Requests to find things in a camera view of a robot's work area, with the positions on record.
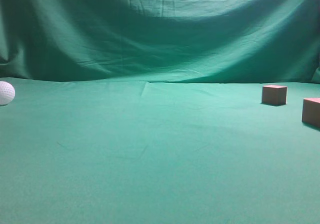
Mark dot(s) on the white dimpled ball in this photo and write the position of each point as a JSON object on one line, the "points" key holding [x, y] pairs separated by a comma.
{"points": [[7, 93]]}

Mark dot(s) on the brown cube block at edge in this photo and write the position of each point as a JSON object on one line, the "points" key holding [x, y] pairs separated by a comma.
{"points": [[311, 111]]}

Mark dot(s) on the green cloth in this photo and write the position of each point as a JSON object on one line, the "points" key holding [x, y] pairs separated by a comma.
{"points": [[150, 112]]}

